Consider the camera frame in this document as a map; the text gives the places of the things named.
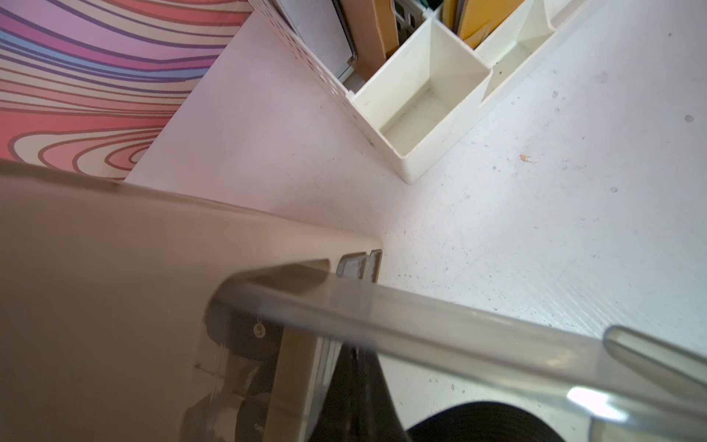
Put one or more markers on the grey transparent drawer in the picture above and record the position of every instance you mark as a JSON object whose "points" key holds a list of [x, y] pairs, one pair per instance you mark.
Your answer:
{"points": [[442, 353]]}

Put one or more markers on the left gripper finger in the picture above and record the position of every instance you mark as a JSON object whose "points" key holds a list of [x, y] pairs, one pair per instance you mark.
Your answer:
{"points": [[358, 405]]}

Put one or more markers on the cream drawer organizer cabinet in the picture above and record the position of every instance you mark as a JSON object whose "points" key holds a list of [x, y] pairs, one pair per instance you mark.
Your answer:
{"points": [[109, 329]]}

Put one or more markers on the white file organizer rack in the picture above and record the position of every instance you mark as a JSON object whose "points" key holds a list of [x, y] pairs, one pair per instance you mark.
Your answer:
{"points": [[433, 91]]}

